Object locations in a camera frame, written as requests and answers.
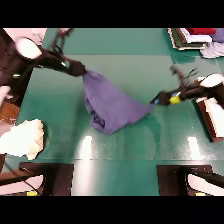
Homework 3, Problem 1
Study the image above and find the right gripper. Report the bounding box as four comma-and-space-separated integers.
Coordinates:
150, 90, 183, 107

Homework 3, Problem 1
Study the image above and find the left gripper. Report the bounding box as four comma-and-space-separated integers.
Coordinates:
66, 59, 88, 78

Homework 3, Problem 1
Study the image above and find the purple T-shirt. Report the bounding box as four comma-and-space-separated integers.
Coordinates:
82, 69, 155, 136

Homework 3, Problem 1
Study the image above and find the brown garment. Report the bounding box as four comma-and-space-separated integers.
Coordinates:
195, 97, 224, 144

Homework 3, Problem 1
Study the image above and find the large white folded garment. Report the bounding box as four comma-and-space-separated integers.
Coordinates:
203, 97, 224, 139

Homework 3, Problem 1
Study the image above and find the dark green garment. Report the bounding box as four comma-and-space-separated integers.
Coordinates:
167, 28, 205, 52

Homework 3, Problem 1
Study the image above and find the lavender garment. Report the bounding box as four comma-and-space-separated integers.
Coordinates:
199, 28, 224, 60

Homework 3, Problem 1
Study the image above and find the red garment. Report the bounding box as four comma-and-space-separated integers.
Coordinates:
185, 28, 217, 36

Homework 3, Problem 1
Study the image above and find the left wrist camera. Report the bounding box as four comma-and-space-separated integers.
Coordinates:
49, 28, 75, 56

